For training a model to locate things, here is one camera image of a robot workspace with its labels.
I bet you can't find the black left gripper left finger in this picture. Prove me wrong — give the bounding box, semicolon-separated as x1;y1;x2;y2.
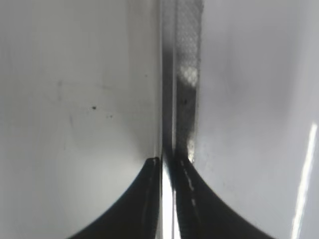
72;157;161;239

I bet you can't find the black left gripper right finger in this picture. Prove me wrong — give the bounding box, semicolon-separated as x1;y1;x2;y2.
163;147;270;239

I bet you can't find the white whiteboard with grey frame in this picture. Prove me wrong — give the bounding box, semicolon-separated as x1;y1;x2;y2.
0;0;319;239

